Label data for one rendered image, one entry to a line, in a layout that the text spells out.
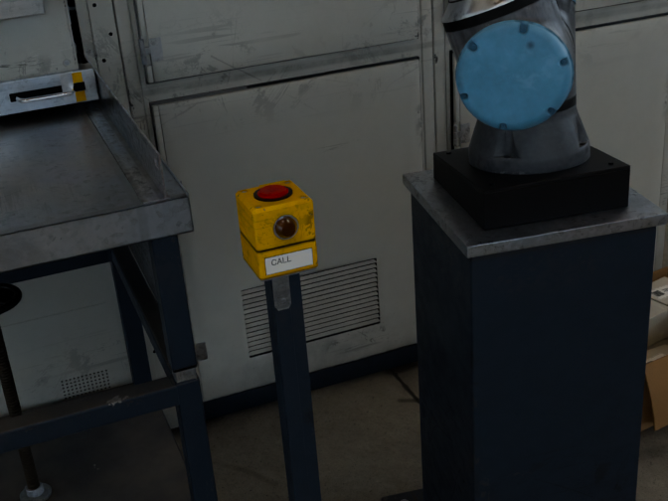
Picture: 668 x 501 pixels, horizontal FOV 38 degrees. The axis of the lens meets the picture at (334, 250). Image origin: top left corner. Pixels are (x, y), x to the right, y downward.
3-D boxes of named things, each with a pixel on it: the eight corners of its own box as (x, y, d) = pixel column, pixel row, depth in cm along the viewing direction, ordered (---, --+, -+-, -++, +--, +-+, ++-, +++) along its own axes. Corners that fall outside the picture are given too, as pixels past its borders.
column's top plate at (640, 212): (573, 157, 176) (573, 147, 175) (667, 225, 147) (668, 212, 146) (402, 184, 170) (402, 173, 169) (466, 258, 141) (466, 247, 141)
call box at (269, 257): (319, 269, 126) (313, 196, 121) (260, 283, 123) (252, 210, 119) (298, 247, 133) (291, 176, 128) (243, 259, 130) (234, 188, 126)
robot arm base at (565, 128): (557, 135, 167) (556, 77, 163) (612, 163, 149) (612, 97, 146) (451, 153, 163) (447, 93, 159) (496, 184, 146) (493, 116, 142)
